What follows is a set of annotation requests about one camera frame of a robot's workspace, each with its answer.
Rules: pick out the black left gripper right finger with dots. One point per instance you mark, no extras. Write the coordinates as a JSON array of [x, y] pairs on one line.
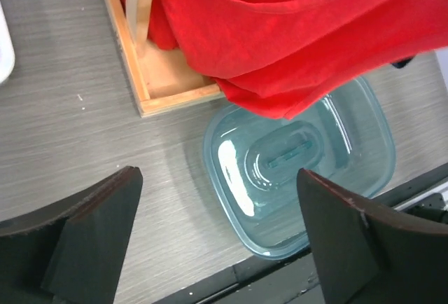
[[367, 252]]

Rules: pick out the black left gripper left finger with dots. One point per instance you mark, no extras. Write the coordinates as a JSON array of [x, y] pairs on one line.
[[71, 251]]

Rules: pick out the red tank top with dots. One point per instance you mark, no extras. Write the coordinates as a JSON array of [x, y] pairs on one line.
[[276, 58]]

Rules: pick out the wooden clothes rack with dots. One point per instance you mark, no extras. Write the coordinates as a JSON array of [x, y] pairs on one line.
[[161, 80]]

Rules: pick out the white plastic basket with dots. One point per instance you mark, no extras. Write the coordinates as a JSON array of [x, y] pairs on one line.
[[7, 53]]

